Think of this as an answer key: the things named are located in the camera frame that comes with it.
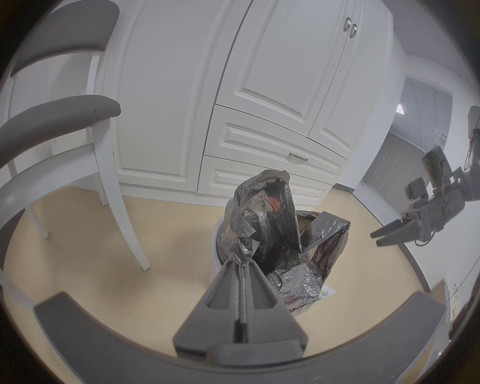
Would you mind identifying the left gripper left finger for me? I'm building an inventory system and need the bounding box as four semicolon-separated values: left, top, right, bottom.
172;259;241;362

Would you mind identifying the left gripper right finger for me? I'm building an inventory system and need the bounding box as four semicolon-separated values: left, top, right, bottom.
239;260;308;365

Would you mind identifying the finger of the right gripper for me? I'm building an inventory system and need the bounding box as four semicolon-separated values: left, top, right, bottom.
370;218;414;239
376;229;418;248

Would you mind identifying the black plastic bag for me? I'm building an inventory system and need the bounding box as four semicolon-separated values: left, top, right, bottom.
217;169;352;316

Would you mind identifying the white trash bin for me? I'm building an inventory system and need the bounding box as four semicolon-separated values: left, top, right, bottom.
211;219;331;320

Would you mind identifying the grey curtain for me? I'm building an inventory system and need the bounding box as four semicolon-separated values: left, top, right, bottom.
365;131;426;216

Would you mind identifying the white wardrobe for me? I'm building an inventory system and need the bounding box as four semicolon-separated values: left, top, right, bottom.
94;0;406;211

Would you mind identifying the white chair with grey seat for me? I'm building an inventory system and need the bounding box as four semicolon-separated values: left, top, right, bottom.
0;0;152;302

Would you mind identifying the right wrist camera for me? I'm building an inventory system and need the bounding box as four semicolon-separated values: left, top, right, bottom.
404;178;429;205

